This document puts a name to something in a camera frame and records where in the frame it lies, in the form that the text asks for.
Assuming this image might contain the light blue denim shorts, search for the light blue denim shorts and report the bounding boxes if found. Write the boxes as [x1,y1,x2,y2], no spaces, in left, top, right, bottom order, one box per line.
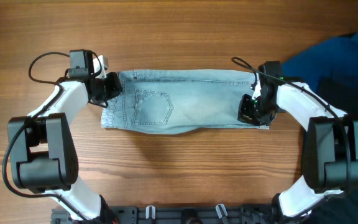
[101,69,255,134]

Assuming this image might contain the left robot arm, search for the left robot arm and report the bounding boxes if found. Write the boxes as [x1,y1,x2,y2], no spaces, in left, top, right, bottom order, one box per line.
[2,49,122,223]

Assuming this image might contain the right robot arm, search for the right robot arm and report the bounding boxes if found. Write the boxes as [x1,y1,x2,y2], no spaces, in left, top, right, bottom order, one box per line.
[232,57,358,223]

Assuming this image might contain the blue polo shirt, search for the blue polo shirt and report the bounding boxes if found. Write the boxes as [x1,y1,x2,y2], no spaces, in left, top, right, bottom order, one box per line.
[282,32,358,92]

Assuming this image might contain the black garment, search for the black garment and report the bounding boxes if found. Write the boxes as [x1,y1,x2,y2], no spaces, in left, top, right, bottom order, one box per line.
[305,78,358,224]

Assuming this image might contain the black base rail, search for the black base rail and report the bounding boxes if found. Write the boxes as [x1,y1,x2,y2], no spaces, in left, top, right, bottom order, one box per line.
[50,203,279,224]

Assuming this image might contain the left black cable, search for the left black cable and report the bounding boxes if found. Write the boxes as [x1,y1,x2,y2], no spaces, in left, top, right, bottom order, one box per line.
[1,51,90,224]

